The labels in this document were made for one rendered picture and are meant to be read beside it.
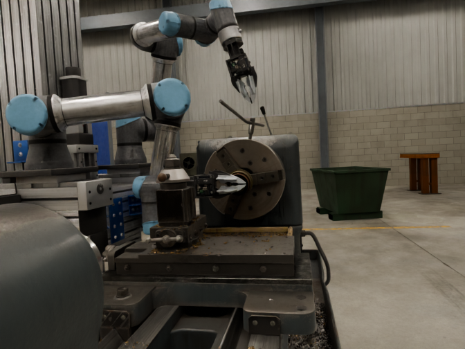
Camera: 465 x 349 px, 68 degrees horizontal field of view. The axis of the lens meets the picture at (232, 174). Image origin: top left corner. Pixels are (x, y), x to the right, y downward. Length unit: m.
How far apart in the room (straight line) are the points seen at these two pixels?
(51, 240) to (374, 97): 11.77
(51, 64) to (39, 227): 1.39
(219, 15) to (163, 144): 0.47
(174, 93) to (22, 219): 0.90
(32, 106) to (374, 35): 11.61
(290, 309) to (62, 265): 0.47
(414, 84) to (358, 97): 1.67
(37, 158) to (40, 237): 1.04
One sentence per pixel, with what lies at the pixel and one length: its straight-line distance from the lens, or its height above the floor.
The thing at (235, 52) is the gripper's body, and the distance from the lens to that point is 1.22.
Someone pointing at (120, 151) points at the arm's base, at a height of 1.22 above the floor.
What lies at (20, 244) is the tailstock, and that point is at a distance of 0.24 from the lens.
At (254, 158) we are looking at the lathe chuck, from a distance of 1.32.
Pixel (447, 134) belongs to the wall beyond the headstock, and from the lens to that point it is 12.43.
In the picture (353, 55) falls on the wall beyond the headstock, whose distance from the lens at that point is 12.05.
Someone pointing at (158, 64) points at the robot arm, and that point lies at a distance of 1.69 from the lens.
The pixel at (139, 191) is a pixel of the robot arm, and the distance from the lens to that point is 1.15.
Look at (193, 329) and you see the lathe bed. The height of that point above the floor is 0.84.
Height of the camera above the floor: 1.17
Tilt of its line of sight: 3 degrees down
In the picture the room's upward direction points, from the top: 3 degrees counter-clockwise
